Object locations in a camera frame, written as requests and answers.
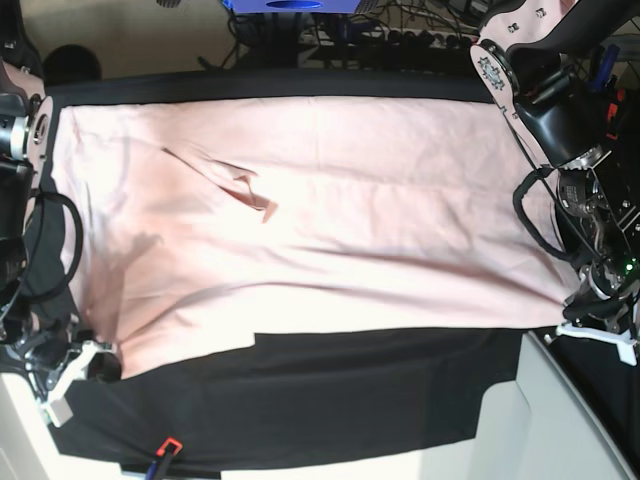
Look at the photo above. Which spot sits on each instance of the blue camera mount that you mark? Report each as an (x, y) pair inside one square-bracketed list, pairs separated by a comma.
[(292, 6)]

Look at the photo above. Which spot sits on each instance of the blue handled tool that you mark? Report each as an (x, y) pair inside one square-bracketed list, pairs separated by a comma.
[(601, 66)]

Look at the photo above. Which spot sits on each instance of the red and black clip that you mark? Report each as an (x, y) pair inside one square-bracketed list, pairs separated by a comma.
[(170, 447)]

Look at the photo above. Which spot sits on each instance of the blue pen with red tip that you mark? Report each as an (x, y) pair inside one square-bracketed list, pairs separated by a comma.
[(159, 468)]

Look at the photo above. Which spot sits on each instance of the pink T-shirt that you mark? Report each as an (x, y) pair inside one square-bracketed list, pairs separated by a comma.
[(208, 224)]

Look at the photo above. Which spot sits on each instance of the black power strip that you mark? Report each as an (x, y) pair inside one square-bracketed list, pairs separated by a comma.
[(379, 35)]

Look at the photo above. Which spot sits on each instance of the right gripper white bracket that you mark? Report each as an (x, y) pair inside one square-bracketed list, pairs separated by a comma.
[(55, 364)]

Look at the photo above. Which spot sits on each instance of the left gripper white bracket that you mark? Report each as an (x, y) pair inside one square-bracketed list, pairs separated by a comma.
[(612, 321)]

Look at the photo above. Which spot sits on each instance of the red and black clamp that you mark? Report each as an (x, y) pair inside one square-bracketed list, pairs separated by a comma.
[(616, 108)]

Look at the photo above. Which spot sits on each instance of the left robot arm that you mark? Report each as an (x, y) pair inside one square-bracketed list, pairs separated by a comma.
[(547, 66)]

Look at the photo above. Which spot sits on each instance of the black table cloth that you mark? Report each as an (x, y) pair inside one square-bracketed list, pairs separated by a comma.
[(294, 401)]

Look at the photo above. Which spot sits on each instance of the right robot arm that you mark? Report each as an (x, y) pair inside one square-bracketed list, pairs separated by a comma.
[(26, 115)]

